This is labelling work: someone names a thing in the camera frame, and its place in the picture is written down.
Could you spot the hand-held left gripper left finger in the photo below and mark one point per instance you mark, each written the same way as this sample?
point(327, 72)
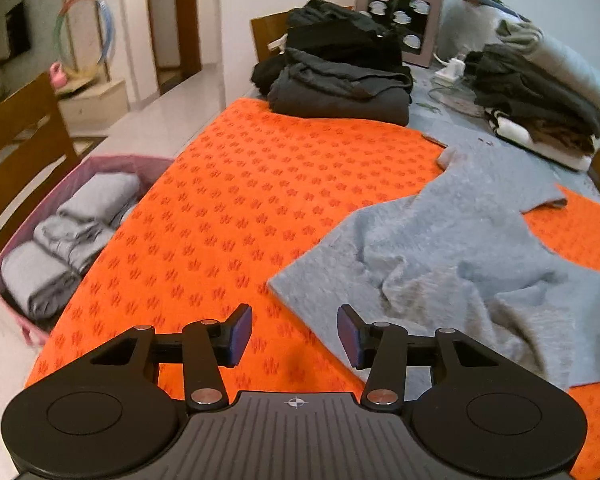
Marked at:
point(240, 334)

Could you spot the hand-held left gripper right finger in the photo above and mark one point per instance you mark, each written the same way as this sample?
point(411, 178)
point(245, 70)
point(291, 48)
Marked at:
point(348, 336)

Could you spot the grey fleece garment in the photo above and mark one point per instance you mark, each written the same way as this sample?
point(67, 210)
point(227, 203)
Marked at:
point(455, 260)

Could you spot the pink storage box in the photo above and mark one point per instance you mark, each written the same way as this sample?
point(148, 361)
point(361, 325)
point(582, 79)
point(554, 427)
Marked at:
point(107, 162)

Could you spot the orange patterned mat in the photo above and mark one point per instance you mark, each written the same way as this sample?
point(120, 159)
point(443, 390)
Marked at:
point(230, 185)

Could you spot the dark grey folded garment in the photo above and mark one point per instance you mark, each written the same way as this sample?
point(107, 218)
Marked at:
point(340, 95)

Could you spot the white folded cloth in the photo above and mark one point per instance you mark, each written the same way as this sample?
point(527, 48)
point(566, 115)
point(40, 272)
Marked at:
point(514, 132)

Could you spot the beige low cabinet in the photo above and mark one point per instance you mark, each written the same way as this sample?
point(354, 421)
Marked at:
point(95, 105)

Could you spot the white power strip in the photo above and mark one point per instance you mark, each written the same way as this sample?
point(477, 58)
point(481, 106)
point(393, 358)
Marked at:
point(450, 72)

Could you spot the brown folded garment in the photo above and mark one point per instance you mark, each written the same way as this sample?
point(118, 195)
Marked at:
point(560, 138)

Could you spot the black folded garment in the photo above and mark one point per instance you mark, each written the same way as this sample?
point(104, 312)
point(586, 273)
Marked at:
point(340, 45)

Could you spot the dark olive folded garments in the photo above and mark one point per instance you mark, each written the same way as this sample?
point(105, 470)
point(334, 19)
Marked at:
point(530, 90)

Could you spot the pink kettlebell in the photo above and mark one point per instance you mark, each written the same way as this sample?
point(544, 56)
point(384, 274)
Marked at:
point(59, 78)

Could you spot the brown wooden door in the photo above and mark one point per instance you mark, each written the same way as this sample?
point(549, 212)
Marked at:
point(187, 20)

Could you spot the charcoal crumpled garment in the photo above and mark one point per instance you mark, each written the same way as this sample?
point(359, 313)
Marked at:
point(330, 10)

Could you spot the multicoloured hula hoop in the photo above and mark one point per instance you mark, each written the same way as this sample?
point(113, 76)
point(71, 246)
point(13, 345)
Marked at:
point(112, 25)

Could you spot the light grey bedding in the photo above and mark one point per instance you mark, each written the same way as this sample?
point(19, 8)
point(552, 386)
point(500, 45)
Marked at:
point(570, 60)

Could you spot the black wall television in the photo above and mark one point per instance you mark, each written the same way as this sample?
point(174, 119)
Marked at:
point(17, 30)

